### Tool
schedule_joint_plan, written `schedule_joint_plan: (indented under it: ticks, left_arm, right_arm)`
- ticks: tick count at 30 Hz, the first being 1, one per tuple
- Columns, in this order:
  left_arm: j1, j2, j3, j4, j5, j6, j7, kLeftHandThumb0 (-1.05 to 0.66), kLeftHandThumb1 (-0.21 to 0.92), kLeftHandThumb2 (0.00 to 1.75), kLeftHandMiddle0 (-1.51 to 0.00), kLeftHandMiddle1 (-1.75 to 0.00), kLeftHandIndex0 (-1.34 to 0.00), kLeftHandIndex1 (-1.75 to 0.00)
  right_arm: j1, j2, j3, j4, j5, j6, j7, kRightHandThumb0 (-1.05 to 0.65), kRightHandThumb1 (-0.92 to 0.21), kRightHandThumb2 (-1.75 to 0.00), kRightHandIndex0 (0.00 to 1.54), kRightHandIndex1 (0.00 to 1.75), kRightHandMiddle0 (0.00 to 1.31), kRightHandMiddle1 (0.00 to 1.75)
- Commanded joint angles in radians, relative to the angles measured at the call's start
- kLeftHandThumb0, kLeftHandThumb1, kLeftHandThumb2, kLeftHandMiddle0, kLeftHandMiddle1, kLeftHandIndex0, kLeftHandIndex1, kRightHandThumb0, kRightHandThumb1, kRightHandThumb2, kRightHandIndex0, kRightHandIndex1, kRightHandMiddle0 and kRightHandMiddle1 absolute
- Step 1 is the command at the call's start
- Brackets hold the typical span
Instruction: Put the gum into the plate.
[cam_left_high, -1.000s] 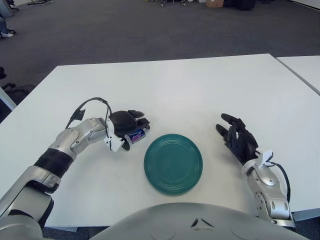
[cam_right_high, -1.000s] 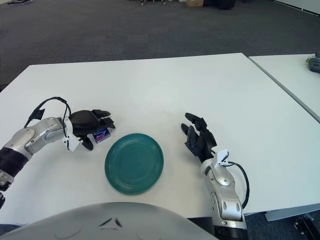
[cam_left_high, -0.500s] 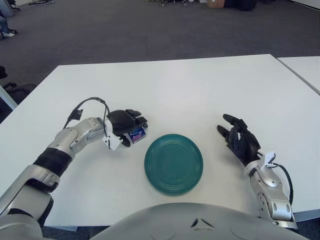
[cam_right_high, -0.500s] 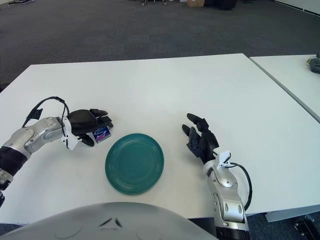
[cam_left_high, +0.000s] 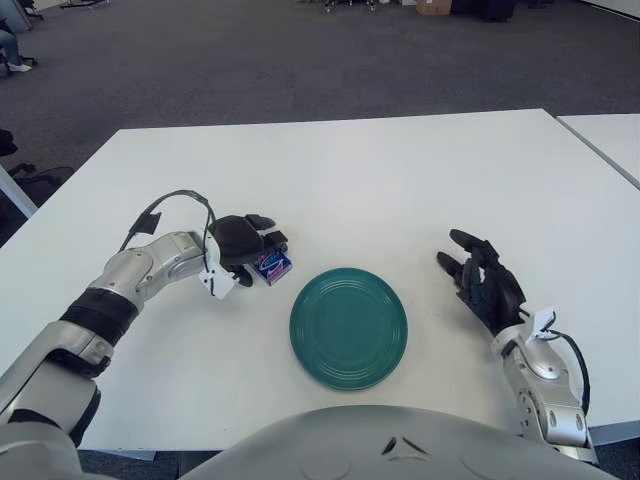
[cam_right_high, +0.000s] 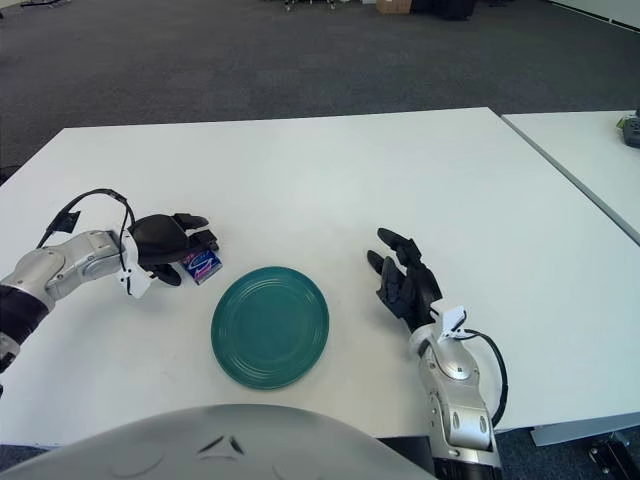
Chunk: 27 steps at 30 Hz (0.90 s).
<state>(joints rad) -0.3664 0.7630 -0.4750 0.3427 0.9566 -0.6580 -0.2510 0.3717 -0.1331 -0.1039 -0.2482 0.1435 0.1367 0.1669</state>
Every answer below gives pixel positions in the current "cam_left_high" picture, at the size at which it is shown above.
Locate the seated person in jeans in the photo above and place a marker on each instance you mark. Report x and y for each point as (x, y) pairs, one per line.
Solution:
(11, 47)

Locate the black storage case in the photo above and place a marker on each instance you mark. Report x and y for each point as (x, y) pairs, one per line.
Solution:
(485, 9)

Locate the wheeled metal cart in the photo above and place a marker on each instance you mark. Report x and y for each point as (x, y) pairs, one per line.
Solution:
(355, 4)

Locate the brown cardboard box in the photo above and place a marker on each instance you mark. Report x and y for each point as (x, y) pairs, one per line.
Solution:
(434, 6)

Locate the blue purple gum pack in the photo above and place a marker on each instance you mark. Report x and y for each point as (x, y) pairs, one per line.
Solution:
(275, 267)

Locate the black stand base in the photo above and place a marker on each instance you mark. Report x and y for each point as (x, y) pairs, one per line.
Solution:
(85, 4)

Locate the grey table foot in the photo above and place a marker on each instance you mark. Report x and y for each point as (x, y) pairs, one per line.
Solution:
(617, 436)

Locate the white slanted table leg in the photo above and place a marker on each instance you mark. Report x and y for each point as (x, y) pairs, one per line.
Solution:
(17, 192)

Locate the silver robot torso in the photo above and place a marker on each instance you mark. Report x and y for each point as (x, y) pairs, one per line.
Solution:
(350, 445)

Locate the grey cabinet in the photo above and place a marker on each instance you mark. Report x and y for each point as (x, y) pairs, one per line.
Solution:
(12, 15)

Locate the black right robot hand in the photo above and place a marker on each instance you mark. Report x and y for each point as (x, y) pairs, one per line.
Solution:
(495, 295)

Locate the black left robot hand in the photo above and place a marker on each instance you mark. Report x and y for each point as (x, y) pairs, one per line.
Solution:
(240, 237)

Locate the green round plate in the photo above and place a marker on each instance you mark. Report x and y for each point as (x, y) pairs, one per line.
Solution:
(347, 330)

